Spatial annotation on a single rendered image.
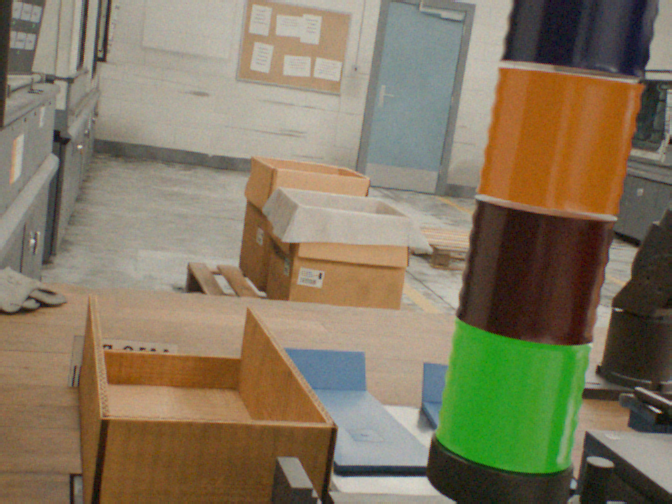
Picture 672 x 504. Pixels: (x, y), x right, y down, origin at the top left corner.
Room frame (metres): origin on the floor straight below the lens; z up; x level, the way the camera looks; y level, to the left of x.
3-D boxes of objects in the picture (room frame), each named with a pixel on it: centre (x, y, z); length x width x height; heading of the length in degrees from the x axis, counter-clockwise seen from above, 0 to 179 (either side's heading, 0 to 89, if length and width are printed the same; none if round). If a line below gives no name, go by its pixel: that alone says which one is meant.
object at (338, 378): (0.64, -0.03, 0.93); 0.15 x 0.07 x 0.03; 20
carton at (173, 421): (0.60, 0.08, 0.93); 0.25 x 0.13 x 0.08; 16
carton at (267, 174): (4.82, 0.17, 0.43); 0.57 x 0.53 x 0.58; 17
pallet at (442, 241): (7.27, -1.14, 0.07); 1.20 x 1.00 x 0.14; 105
